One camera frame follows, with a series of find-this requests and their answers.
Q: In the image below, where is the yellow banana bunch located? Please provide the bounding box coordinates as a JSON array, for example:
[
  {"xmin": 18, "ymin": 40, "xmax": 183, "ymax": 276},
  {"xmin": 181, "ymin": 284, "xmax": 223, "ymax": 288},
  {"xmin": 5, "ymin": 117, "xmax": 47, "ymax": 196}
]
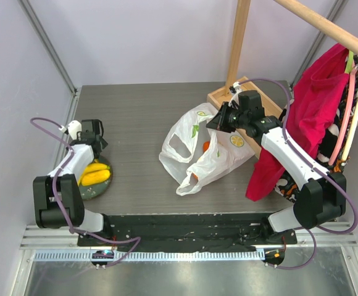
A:
[{"xmin": 78, "ymin": 160, "xmax": 112, "ymax": 186}]

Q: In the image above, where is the black patterned garment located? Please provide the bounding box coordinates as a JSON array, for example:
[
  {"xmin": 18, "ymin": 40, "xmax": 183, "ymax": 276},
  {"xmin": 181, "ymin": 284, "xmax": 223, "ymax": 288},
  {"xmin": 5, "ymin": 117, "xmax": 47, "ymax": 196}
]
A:
[{"xmin": 273, "ymin": 63, "xmax": 358, "ymax": 203}]

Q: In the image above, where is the magenta shirt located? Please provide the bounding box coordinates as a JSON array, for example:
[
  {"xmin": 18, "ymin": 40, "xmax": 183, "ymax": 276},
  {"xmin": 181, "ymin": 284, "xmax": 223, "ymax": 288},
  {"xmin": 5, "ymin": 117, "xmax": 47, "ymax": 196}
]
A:
[{"xmin": 246, "ymin": 44, "xmax": 349, "ymax": 201}]

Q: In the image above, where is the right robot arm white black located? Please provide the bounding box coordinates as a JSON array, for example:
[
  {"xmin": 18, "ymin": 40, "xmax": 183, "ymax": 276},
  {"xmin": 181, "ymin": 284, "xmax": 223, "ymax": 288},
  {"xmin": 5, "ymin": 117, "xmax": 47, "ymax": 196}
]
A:
[{"xmin": 206, "ymin": 91, "xmax": 346, "ymax": 244}]

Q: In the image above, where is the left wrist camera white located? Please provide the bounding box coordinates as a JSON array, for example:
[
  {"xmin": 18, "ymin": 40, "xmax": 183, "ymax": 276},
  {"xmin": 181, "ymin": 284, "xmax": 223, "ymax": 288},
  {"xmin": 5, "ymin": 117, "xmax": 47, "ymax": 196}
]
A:
[{"xmin": 59, "ymin": 120, "xmax": 82, "ymax": 140}]

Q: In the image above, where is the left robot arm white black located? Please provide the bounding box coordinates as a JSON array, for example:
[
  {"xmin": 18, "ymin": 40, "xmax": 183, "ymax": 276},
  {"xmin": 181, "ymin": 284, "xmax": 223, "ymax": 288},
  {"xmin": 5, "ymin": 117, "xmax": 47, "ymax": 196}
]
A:
[{"xmin": 30, "ymin": 117, "xmax": 113, "ymax": 246}]

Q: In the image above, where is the pink hanger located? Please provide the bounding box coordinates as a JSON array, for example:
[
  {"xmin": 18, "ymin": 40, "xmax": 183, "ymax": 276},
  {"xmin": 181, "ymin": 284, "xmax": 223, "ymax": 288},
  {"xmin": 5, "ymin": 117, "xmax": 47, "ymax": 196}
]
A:
[{"xmin": 328, "ymin": 67, "xmax": 357, "ymax": 166}]

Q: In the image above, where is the white cable duct strip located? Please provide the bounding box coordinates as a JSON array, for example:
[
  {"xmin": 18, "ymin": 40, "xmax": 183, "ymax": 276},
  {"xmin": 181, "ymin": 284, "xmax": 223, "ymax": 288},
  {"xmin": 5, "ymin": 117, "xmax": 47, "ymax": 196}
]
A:
[{"xmin": 34, "ymin": 249, "xmax": 265, "ymax": 262}]

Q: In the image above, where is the wooden clothes rack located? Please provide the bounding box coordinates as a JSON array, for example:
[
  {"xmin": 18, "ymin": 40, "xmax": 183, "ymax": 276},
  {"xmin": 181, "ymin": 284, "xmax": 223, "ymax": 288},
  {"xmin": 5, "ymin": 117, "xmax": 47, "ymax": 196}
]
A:
[{"xmin": 206, "ymin": 0, "xmax": 358, "ymax": 158}]

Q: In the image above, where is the dark fruit plate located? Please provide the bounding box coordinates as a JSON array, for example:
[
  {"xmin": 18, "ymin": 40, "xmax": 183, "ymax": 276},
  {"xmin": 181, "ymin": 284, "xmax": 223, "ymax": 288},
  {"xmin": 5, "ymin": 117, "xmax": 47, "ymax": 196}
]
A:
[{"xmin": 78, "ymin": 156, "xmax": 114, "ymax": 200}]

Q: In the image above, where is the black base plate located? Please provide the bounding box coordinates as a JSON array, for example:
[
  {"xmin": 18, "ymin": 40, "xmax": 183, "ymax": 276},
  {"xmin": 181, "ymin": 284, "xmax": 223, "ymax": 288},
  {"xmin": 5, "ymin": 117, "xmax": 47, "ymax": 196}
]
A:
[{"xmin": 77, "ymin": 211, "xmax": 297, "ymax": 253}]

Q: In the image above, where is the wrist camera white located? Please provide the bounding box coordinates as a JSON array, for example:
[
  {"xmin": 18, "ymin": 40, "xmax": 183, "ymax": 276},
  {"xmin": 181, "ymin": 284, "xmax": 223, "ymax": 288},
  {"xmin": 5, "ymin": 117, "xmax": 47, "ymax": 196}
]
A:
[
  {"xmin": 228, "ymin": 81, "xmax": 243, "ymax": 109},
  {"xmin": 59, "ymin": 120, "xmax": 82, "ymax": 140}
]

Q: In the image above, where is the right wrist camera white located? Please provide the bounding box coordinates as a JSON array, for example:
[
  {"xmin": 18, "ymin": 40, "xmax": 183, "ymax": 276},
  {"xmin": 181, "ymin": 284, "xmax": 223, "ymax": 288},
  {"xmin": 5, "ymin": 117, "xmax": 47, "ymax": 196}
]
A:
[{"xmin": 228, "ymin": 81, "xmax": 243, "ymax": 109}]

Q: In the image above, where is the orange persimmon fruit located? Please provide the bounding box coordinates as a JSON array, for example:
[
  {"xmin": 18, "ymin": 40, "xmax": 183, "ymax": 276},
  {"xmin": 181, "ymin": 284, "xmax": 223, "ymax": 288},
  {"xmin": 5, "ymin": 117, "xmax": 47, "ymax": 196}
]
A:
[{"xmin": 202, "ymin": 141, "xmax": 210, "ymax": 153}]

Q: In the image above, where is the green hanger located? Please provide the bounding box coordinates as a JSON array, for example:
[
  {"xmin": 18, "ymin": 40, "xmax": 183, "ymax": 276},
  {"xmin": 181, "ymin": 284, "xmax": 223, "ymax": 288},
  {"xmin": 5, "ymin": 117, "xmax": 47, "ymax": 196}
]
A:
[{"xmin": 344, "ymin": 51, "xmax": 354, "ymax": 74}]

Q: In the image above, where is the white plastic bag lemon print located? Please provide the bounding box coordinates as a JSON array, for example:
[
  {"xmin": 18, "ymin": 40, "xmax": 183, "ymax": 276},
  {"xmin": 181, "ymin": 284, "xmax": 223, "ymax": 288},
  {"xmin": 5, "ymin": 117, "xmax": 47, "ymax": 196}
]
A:
[{"xmin": 159, "ymin": 102, "xmax": 254, "ymax": 196}]

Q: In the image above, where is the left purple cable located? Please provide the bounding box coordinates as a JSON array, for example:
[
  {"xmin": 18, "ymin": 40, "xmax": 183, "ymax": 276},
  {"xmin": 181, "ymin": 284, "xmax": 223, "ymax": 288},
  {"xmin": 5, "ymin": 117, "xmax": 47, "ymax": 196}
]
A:
[{"xmin": 30, "ymin": 117, "xmax": 141, "ymax": 268}]

